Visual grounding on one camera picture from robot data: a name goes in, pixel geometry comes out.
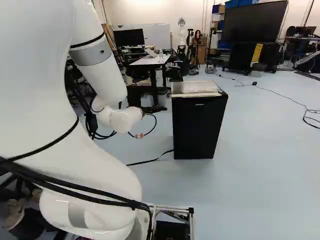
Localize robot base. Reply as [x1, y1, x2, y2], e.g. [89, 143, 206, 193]
[142, 204, 195, 240]

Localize black mini fridge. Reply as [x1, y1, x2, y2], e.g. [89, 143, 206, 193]
[170, 80, 229, 160]

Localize black office chair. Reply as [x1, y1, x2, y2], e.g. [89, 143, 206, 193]
[167, 44, 189, 82]

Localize black desk with white top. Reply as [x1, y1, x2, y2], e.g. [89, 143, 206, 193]
[126, 48, 173, 111]

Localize black computer monitor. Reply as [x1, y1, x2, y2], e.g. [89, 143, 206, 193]
[112, 28, 146, 48]

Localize large black screen on stand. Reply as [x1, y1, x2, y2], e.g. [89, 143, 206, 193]
[221, 0, 290, 76]

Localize person's legs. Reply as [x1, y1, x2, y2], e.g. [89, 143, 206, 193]
[0, 187, 43, 231]

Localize black floor cable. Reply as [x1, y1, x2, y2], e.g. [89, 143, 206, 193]
[125, 148, 174, 167]

